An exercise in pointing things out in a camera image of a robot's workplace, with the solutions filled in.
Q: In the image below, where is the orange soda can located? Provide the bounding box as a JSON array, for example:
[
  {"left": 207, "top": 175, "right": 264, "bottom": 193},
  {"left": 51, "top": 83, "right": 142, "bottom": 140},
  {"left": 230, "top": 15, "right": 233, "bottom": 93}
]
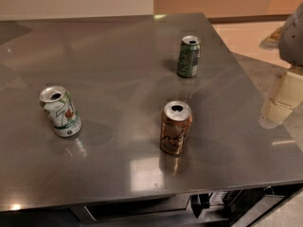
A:
[{"left": 160, "top": 100, "right": 192, "bottom": 155}]

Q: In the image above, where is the black equipment under table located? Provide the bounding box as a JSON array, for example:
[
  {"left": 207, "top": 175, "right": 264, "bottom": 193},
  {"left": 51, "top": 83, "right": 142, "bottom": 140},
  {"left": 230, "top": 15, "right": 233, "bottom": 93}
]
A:
[{"left": 190, "top": 187, "right": 279, "bottom": 227}]

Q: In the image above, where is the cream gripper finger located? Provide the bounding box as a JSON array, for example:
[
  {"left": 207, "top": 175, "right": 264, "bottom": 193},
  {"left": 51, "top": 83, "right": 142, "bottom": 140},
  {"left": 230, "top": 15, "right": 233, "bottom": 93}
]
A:
[{"left": 264, "top": 65, "right": 303, "bottom": 123}]

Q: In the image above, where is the green soda can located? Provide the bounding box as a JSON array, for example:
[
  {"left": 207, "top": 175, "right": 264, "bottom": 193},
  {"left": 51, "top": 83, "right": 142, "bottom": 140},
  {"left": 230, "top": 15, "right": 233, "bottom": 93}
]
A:
[{"left": 177, "top": 35, "right": 201, "bottom": 78}]

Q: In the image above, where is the white 7up soda can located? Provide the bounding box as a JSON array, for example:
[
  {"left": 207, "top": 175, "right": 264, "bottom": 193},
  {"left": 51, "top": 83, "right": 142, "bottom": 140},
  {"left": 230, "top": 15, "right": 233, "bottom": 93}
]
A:
[{"left": 39, "top": 85, "right": 81, "bottom": 137}]

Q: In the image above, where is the drawer under table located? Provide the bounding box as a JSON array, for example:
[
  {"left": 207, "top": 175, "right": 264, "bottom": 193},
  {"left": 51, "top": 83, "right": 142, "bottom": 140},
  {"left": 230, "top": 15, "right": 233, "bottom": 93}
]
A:
[{"left": 70, "top": 194, "right": 190, "bottom": 224}]

